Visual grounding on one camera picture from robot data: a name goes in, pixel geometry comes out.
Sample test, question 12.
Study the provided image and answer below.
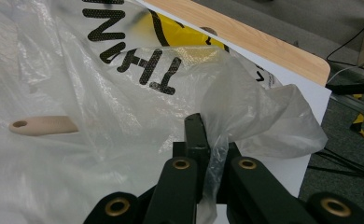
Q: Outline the clear plastic bag smiley print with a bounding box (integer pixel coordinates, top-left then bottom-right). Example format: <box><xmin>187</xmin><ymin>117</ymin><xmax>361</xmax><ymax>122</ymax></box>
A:
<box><xmin>0</xmin><ymin>0</ymin><xmax>329</xmax><ymax>224</ymax></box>

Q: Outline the wooden table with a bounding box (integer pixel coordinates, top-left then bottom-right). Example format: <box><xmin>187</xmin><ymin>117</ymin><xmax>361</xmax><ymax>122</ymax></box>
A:
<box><xmin>144</xmin><ymin>0</ymin><xmax>331</xmax><ymax>88</ymax></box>

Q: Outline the yellow black tape marker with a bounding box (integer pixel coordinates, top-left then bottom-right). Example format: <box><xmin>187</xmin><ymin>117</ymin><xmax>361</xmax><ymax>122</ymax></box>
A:
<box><xmin>349</xmin><ymin>112</ymin><xmax>364</xmax><ymax>146</ymax></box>

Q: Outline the beige silicone spoon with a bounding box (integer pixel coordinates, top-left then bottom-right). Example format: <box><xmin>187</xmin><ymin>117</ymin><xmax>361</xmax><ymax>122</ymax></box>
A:
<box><xmin>8</xmin><ymin>115</ymin><xmax>79</xmax><ymax>137</ymax></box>

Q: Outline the aluminium floor rail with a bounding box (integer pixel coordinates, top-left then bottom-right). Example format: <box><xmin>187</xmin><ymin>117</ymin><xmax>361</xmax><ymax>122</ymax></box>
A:
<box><xmin>329</xmin><ymin>92</ymin><xmax>364</xmax><ymax>124</ymax></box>

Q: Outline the white table board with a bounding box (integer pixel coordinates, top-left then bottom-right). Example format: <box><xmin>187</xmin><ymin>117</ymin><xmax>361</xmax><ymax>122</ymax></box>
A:
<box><xmin>136</xmin><ymin>0</ymin><xmax>333</xmax><ymax>224</ymax></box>

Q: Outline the black metal frame leg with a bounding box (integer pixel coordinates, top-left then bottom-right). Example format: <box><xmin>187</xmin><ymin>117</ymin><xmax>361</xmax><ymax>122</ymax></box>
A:
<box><xmin>325</xmin><ymin>81</ymin><xmax>364</xmax><ymax>96</ymax></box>

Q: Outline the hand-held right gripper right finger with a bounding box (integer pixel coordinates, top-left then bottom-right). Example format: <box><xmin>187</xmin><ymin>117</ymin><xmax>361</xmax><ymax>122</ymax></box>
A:
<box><xmin>217</xmin><ymin>142</ymin><xmax>243</xmax><ymax>204</ymax></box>

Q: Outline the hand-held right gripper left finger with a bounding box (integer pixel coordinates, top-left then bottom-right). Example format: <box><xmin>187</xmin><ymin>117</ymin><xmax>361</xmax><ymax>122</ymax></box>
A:
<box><xmin>173</xmin><ymin>113</ymin><xmax>211</xmax><ymax>203</ymax></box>

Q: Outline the black floor cable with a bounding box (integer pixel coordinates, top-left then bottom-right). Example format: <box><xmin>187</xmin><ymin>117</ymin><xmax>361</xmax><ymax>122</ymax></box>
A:
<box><xmin>307</xmin><ymin>147</ymin><xmax>364</xmax><ymax>181</ymax></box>

